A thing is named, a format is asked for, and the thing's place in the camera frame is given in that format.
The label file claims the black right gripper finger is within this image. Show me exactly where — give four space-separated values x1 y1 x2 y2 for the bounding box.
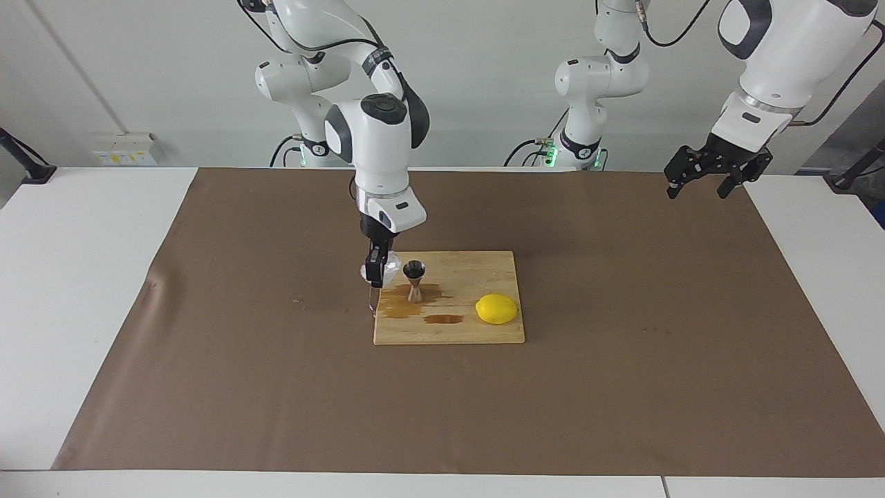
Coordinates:
365 246 386 289

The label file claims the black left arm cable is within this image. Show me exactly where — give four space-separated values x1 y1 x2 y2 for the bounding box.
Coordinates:
640 0 885 128

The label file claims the brown paper table mat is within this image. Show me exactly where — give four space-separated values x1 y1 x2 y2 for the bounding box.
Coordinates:
52 166 885 478

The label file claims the steel double jigger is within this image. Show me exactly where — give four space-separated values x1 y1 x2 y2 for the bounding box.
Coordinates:
403 260 427 304

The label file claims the black base cable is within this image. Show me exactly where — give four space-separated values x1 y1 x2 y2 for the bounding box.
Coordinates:
503 138 555 169
268 133 305 169

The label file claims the black clamp stand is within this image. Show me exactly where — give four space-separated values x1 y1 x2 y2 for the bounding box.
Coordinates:
830 138 885 193
0 127 57 185

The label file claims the wooden cutting board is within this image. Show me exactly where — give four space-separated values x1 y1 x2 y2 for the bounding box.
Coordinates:
367 250 526 345

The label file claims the small clear glass cup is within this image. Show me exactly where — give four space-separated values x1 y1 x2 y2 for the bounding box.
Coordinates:
360 250 403 283

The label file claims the yellow lemon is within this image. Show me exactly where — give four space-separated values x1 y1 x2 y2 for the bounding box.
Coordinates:
475 293 519 325

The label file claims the white wall socket box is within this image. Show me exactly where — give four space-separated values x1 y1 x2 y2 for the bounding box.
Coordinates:
92 133 163 167

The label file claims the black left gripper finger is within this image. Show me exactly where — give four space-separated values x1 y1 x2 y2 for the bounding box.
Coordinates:
719 166 756 201
664 147 709 201

